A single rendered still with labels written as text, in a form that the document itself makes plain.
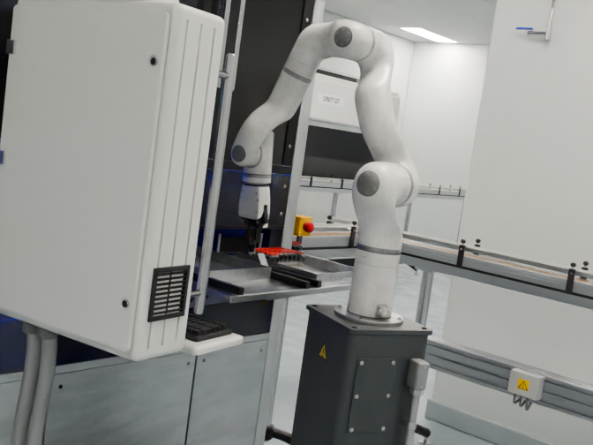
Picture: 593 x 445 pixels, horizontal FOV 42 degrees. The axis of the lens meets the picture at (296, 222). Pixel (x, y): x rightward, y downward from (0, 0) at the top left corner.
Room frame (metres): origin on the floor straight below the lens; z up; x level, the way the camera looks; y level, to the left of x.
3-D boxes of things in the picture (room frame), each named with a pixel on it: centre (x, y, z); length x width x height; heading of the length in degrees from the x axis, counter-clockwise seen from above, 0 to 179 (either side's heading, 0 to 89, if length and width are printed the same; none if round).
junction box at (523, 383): (2.94, -0.96, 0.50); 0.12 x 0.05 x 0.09; 51
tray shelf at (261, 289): (2.44, 0.11, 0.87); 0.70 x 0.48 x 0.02; 141
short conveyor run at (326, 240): (3.20, -0.08, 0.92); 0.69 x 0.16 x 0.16; 141
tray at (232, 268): (2.36, 0.27, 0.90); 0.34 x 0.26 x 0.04; 51
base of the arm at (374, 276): (2.09, -0.23, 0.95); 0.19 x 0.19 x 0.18
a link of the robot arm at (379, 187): (2.06, -0.21, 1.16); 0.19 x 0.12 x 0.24; 148
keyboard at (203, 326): (1.96, 0.33, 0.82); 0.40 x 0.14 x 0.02; 59
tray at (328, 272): (2.55, -0.03, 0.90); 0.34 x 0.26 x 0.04; 51
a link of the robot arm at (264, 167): (2.32, 0.14, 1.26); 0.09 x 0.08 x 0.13; 153
